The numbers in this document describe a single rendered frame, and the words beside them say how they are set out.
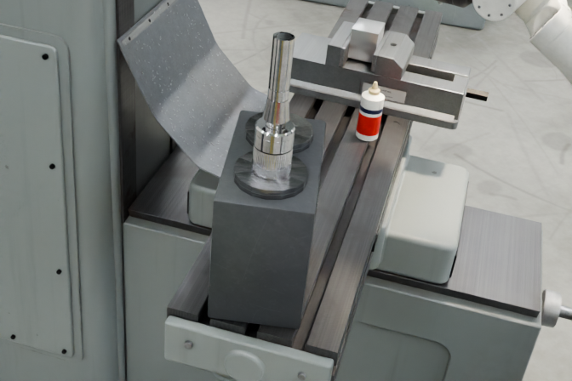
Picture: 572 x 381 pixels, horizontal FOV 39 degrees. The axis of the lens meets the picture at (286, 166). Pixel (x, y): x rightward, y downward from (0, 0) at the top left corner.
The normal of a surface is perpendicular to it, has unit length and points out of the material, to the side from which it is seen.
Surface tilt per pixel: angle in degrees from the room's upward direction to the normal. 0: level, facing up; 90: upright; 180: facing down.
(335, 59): 90
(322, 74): 90
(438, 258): 90
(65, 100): 88
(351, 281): 0
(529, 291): 0
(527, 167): 0
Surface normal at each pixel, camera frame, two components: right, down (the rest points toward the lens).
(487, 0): -0.50, 0.42
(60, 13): -0.26, 0.49
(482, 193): 0.09, -0.83
